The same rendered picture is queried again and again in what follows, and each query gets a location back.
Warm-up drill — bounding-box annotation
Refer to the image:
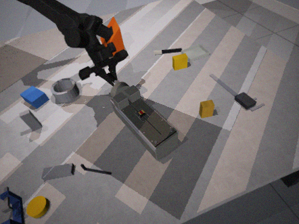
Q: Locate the grey hollow cylinder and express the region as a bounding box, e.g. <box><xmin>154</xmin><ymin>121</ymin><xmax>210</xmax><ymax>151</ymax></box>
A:
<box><xmin>50</xmin><ymin>79</ymin><xmax>79</xmax><ymax>103</ymax></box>

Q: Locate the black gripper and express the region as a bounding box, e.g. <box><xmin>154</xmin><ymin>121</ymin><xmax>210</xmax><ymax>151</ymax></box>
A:
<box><xmin>78</xmin><ymin>43</ymin><xmax>128</xmax><ymax>86</ymax></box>

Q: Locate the yellow round disc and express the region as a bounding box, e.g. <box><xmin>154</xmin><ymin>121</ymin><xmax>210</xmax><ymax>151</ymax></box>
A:
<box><xmin>26</xmin><ymin>196</ymin><xmax>49</xmax><ymax>219</ymax></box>

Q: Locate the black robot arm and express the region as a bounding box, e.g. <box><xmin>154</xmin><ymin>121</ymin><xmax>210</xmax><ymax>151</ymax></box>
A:
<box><xmin>17</xmin><ymin>0</ymin><xmax>116</xmax><ymax>63</ymax></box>

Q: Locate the blue rectangular block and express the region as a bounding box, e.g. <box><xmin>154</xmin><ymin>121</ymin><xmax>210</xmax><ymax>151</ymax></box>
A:
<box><xmin>20</xmin><ymin>86</ymin><xmax>49</xmax><ymax>109</ymax></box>

